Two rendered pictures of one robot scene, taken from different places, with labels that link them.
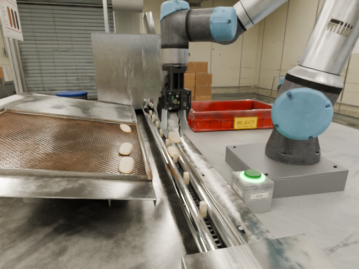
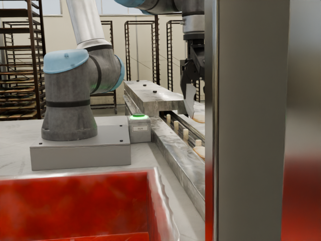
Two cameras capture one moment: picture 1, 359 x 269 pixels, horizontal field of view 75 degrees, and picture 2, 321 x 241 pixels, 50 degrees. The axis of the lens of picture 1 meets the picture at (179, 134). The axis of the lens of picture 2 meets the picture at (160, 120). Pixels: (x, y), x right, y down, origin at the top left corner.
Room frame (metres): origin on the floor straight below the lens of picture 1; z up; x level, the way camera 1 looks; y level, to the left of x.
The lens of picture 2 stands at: (1.58, -0.02, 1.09)
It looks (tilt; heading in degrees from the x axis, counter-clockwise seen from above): 10 degrees down; 184
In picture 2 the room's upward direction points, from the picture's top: 2 degrees counter-clockwise
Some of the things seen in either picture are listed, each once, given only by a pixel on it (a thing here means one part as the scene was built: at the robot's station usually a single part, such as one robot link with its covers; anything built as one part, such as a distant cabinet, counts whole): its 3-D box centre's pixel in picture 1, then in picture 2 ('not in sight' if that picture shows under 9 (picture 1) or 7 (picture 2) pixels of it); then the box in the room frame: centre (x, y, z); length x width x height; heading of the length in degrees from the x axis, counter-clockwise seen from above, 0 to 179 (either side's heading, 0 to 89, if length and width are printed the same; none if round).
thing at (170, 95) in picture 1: (175, 88); (196, 58); (0.66, 0.01, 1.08); 0.09 x 0.08 x 0.12; 13
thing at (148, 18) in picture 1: (149, 32); not in sight; (3.03, 0.35, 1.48); 0.34 x 0.12 x 0.38; 13
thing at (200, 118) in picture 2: (173, 136); (200, 117); (0.69, 0.02, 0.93); 0.10 x 0.04 x 0.01; 13
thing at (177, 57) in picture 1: (175, 57); (196, 26); (0.67, 0.01, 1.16); 0.08 x 0.08 x 0.05
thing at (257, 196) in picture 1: (249, 197); (140, 134); (0.49, -0.17, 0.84); 0.08 x 0.08 x 0.11; 13
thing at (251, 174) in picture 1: (252, 175); (138, 116); (0.49, -0.17, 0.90); 0.04 x 0.04 x 0.02
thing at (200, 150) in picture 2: (173, 151); (202, 151); (0.75, 0.02, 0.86); 0.10 x 0.04 x 0.01; 13
